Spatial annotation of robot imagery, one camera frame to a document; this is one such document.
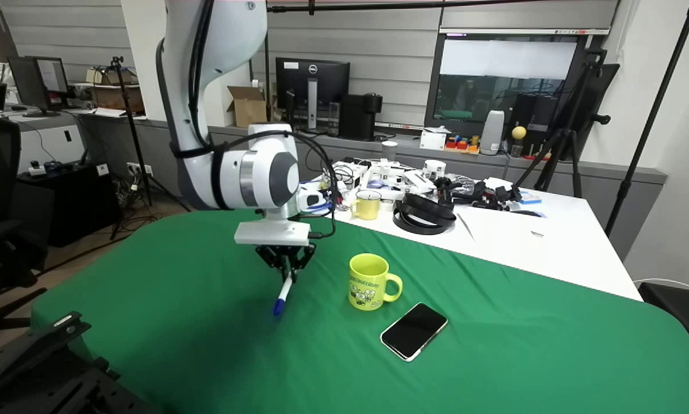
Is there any white marker with blue cap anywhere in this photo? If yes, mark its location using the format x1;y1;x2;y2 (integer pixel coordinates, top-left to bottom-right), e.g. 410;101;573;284
272;274;294;316

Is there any yellow mug with cartoon print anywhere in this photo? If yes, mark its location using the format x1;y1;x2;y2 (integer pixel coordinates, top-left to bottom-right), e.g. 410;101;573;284
348;253;404;312

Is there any pale yellow mug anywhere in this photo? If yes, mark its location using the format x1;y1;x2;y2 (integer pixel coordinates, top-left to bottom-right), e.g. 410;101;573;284
351;190;382;221

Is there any green tablecloth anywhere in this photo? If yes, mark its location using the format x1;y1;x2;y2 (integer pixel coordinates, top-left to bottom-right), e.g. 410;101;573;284
30;209;689;414

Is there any heap of white plastic parts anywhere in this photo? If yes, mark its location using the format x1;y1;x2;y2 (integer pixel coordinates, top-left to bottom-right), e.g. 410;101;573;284
320;158;437;202

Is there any black smartphone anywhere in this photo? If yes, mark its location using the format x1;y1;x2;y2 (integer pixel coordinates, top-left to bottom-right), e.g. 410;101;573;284
380;302;449;363

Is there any black coffee machine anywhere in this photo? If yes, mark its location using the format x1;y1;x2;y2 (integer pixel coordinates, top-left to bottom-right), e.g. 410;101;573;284
338;93;384;142

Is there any cardboard box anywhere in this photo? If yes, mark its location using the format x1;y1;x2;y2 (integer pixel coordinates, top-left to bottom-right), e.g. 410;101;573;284
227;86;268;129

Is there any small white box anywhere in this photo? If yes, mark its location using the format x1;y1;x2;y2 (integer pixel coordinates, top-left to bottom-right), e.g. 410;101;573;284
419;129;449;152

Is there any black monitor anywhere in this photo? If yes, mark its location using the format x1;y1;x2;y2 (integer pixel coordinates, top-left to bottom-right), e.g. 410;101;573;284
275;57;351;131

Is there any heap of black parts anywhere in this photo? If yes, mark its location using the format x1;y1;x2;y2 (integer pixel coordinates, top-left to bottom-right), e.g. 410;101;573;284
435;175;523;211

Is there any row of coloured blocks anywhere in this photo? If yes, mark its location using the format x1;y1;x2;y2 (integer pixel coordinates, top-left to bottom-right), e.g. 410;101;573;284
445;135;481;155

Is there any black cabinet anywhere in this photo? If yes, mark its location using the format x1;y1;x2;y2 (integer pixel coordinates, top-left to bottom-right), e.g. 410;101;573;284
18;163;122;248

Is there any white cylindrical speaker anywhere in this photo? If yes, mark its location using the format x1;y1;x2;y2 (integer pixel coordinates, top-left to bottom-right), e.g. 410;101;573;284
479;110;506;156

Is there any black metal clamp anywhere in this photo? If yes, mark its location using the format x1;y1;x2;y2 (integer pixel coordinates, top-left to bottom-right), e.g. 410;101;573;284
0;311;152;414

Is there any black horizontal pole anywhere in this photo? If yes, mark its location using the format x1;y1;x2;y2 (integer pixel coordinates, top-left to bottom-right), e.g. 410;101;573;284
266;0;532;14

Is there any black box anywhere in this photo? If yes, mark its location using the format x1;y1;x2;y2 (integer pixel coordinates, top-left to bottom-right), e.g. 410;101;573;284
514;93;559;134

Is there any stand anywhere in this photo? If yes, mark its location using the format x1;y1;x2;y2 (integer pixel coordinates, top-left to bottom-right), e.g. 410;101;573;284
515;48;621;200
604;0;689;237

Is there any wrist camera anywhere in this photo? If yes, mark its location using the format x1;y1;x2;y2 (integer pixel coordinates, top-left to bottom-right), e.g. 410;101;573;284
234;221;312;247

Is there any black coiled strap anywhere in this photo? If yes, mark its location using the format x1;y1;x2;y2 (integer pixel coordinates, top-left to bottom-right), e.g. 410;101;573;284
392;193;457;236

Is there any camera on tripod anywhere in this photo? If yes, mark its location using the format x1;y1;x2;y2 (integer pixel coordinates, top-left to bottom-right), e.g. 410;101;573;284
93;56;193;240

